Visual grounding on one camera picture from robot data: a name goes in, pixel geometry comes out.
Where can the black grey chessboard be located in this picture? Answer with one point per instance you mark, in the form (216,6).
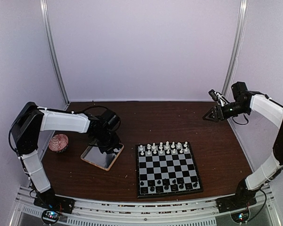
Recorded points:
(166,163)

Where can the wooden rimmed black tray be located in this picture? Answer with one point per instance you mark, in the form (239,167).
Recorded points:
(100,157)

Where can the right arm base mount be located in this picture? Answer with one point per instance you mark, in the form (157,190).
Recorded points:
(239,211)

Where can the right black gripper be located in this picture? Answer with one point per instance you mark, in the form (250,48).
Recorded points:
(215,118)

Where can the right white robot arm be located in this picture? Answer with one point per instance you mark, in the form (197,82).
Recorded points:
(245,102)

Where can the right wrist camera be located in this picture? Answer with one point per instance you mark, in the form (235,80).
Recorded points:
(218,97)

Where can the left aluminium frame post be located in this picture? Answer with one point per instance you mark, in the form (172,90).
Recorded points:
(53,54)

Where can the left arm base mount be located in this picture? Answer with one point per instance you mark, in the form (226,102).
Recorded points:
(53,211)

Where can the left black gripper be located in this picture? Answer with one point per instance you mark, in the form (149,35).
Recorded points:
(109,149)

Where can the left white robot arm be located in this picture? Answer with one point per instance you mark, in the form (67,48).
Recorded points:
(24,135)

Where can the aluminium front rail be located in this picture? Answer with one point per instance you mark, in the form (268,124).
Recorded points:
(197,212)

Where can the right aluminium frame post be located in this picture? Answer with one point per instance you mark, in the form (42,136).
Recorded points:
(237,43)

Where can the red patterned bowl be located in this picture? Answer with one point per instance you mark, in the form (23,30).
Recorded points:
(58,143)

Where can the aluminium frame post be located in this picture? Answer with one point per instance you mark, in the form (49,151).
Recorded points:
(237,43)
(53,54)

